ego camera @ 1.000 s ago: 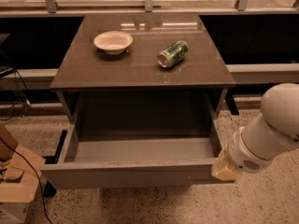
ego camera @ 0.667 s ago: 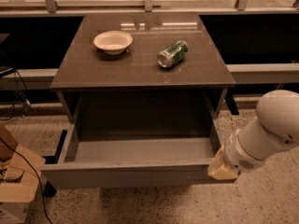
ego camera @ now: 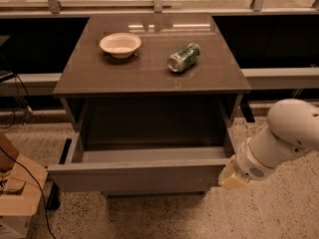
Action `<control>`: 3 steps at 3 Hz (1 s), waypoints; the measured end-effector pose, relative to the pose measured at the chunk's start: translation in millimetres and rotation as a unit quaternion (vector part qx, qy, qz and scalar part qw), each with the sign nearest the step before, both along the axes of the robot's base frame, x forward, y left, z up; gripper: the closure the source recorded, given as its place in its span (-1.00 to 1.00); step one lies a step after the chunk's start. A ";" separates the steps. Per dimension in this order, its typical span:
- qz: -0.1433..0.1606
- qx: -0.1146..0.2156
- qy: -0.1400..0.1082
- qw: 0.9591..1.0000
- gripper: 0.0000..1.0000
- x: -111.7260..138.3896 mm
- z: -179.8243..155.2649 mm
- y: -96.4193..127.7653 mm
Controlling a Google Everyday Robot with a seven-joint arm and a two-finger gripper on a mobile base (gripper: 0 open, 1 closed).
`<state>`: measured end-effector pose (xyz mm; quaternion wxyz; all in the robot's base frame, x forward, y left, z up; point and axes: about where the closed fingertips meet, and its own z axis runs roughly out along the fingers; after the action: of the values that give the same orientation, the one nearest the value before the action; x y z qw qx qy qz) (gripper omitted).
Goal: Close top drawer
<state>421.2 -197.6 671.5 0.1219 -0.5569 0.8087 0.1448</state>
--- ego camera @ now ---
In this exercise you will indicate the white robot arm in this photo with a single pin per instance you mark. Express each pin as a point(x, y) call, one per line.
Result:
point(292, 131)

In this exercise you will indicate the white paper bowl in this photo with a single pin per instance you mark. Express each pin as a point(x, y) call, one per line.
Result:
point(120, 45)

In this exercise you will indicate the metal window railing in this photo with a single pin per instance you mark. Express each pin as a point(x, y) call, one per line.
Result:
point(156, 0)

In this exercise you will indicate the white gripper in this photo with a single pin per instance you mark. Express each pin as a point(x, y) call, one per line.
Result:
point(248, 164)

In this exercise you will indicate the brown cardboard box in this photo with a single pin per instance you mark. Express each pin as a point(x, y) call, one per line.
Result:
point(22, 180)

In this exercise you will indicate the grey cabinet with glossy top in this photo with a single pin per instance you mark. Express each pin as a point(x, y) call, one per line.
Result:
point(91, 73)

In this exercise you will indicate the grey top drawer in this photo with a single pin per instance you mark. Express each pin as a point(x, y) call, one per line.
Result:
point(148, 147)

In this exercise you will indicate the green soda can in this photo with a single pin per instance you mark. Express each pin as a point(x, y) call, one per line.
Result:
point(184, 58)

